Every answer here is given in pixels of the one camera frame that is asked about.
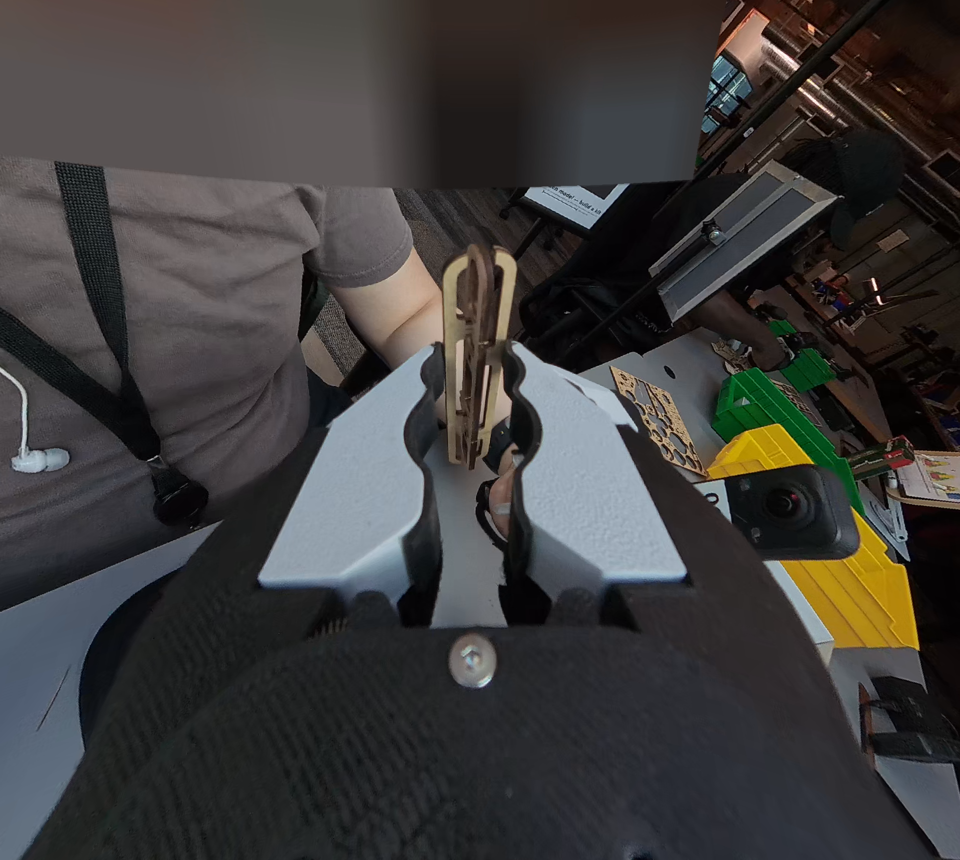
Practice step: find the laser-cut wooden sheet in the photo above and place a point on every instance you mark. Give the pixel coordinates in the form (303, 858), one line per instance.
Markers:
(660, 418)

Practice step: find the black metal pole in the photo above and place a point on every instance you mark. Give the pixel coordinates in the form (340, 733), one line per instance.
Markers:
(847, 24)

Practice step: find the person's left hand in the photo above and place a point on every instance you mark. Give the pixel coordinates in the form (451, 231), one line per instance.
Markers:
(504, 504)

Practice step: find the person's left forearm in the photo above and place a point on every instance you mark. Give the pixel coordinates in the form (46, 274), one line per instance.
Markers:
(397, 320)

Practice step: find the small instruction sheet on clipboard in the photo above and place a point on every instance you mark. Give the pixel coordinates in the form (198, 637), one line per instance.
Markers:
(930, 478)

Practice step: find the yellow plastic bin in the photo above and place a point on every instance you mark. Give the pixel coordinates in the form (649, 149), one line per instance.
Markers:
(847, 590)

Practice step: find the metal framed grey panel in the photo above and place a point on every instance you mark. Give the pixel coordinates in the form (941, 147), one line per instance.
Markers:
(742, 238)

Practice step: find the green plastic bin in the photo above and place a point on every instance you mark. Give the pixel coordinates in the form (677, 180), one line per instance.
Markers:
(814, 369)
(757, 399)

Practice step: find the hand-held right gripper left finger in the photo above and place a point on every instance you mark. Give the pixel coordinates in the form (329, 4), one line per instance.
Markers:
(345, 493)

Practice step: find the red green small box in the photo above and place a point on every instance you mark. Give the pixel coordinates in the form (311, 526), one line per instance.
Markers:
(881, 457)

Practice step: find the person's grey shirt torso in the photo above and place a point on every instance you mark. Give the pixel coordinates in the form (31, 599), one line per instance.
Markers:
(225, 350)

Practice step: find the white sign board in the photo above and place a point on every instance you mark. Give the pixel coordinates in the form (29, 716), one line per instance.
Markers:
(570, 204)

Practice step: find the white earphone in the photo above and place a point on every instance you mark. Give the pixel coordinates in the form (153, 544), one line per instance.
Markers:
(37, 459)

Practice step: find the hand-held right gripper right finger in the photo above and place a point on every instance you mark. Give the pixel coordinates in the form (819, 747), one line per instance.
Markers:
(600, 500)

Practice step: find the oblong slotted wooden part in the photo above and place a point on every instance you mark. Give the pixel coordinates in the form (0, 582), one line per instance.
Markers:
(453, 350)

